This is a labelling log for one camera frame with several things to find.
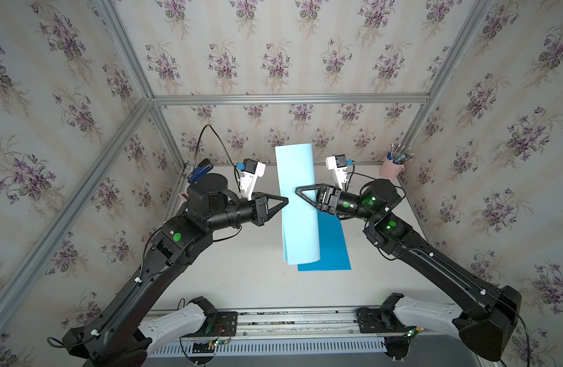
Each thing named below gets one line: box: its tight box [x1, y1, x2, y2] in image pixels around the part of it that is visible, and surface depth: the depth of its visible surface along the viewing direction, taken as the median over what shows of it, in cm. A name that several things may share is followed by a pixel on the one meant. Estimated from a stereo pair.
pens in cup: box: [387, 142, 415, 166], surface depth 113 cm
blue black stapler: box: [186, 158, 214, 184], surface depth 117 cm
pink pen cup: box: [379, 157, 406, 182], surface depth 110 cm
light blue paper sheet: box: [275, 143, 321, 266], surface depth 56 cm
